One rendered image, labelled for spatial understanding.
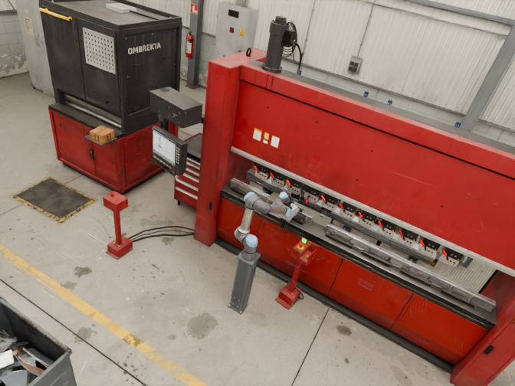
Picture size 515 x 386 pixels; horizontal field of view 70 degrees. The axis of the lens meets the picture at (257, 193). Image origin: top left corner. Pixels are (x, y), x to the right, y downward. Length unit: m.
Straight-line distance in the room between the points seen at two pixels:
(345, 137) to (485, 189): 1.20
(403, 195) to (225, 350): 2.24
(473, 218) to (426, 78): 4.47
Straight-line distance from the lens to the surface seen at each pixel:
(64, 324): 4.19
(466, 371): 4.40
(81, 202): 5.50
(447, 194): 3.47
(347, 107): 3.34
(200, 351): 3.88
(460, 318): 4.08
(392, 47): 7.61
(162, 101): 3.68
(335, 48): 7.89
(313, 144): 3.57
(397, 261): 3.94
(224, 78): 3.61
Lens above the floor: 3.34
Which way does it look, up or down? 35 degrees down
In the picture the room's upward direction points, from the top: 11 degrees clockwise
